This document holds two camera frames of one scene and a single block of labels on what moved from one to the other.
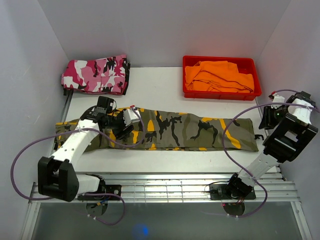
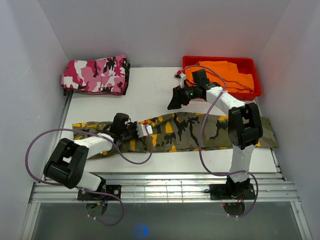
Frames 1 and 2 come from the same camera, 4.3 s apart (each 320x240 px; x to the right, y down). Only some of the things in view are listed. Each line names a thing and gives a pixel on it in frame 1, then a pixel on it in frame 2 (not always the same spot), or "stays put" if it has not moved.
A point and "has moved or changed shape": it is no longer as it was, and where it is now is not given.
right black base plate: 219,192 stays put
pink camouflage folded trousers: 107,75 stays put
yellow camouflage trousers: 171,131 has moved or changed shape
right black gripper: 267,122 to 177,98
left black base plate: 116,189 stays put
